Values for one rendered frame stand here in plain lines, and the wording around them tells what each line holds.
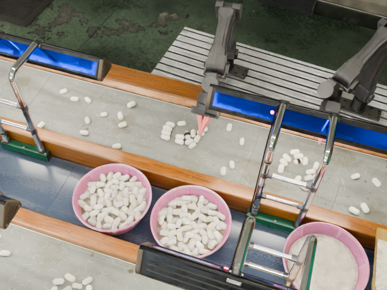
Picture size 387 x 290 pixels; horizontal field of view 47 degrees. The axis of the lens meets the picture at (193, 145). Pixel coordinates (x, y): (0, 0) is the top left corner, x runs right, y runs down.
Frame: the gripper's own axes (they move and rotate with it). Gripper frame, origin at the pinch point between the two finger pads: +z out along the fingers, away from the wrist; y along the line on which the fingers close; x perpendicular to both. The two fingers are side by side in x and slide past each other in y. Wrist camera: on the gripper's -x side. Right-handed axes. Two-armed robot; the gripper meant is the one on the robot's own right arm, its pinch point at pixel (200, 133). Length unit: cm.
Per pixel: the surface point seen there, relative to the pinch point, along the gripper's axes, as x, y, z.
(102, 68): -24.0, -31.9, -13.3
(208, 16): 177, -46, -79
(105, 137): 0.8, -35.2, 10.6
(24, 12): 147, -177, -47
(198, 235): -15.6, 10.6, 31.8
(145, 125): 7.7, -23.2, 2.7
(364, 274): -16, 63, 28
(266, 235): -5.5, 32.2, 27.8
